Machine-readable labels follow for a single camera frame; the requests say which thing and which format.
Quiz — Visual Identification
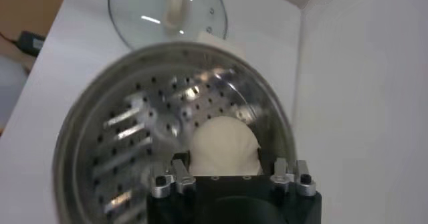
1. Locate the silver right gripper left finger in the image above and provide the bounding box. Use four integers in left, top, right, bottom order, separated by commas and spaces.
150, 151, 198, 199

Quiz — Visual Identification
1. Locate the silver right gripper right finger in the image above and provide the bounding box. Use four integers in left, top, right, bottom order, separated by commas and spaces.
269, 156, 317, 197

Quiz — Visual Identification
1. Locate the white steamed baozi bun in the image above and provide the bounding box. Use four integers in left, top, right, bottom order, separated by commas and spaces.
188, 116, 262, 177

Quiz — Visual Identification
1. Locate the round glass pot lid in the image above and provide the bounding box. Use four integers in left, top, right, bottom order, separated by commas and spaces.
107, 0, 229, 51

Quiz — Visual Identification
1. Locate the stainless steel steamer basket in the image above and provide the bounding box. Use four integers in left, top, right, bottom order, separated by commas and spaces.
51, 41, 298, 224

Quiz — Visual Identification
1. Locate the white electric cooker base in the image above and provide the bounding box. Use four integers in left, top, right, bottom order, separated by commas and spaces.
197, 31, 247, 59

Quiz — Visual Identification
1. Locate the black power adapter brick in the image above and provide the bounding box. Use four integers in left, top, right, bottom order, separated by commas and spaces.
15, 30, 46, 58

